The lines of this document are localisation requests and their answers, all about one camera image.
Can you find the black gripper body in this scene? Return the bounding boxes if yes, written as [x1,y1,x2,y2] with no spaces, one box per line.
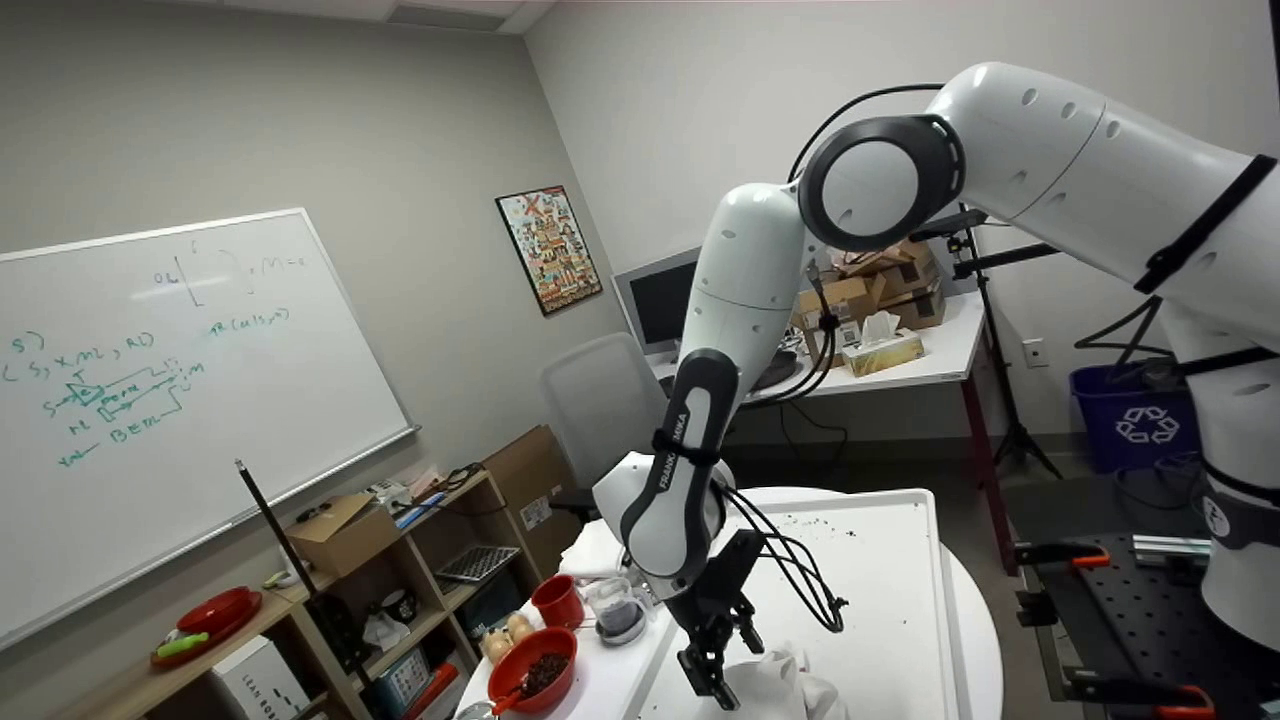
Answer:
[660,528,770,662]

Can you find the white towel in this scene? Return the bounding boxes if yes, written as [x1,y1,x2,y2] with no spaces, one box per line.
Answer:
[722,646,853,720]

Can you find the large white tray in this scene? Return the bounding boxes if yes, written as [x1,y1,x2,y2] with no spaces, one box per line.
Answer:
[622,486,975,720]

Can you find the clear glass container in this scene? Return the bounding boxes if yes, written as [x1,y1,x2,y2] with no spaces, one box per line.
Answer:
[587,571,650,653]

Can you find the red cup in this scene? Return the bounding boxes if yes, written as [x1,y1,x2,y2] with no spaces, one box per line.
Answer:
[528,571,587,637]

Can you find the red bowl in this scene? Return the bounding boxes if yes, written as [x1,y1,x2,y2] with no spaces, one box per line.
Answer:
[484,628,584,720]

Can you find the round white table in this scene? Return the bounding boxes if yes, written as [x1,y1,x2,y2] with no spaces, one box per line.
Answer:
[452,486,1006,720]

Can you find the tissue box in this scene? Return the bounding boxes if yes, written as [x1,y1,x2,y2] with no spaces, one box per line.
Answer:
[843,312,929,381]

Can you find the black computer monitor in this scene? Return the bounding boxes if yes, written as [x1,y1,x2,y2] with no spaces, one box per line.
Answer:
[611,249,704,356]

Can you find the white desk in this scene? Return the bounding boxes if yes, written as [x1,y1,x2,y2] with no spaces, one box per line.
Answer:
[643,284,1025,575]

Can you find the wooden shelf unit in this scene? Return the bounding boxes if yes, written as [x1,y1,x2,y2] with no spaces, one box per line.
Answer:
[52,423,584,720]

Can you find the cardboard structure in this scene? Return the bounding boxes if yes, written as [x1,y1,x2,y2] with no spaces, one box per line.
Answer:
[793,238,953,377]

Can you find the black tripod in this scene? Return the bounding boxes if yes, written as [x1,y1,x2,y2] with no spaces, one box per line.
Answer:
[915,205,1070,486]

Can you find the cardboard box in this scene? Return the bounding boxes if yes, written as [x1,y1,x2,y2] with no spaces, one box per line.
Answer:
[283,489,401,582]

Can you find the thin black pole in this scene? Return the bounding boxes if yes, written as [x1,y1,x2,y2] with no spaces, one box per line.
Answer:
[233,459,365,698]

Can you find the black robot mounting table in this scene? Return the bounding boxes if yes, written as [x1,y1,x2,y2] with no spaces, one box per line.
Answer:
[1004,474,1280,720]

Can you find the white box appliance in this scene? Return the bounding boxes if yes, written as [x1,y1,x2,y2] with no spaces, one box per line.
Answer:
[209,637,312,720]

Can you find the blue recycling bin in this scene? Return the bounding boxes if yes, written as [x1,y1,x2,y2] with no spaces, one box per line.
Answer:
[1066,356,1204,478]

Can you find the red plate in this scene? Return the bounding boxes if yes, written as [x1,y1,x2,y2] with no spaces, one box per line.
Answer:
[149,586,266,672]

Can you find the whiteboard with green writing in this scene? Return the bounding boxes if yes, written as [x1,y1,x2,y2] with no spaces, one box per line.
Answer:
[0,205,418,655]

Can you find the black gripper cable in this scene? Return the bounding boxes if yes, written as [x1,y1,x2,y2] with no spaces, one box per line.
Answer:
[722,486,853,637]

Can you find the orange handled black clamp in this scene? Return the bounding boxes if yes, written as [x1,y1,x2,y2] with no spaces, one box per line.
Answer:
[1064,667,1219,720]
[1012,535,1113,575]

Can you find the colourful wall poster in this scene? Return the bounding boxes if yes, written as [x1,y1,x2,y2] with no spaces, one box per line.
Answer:
[490,181,606,320]

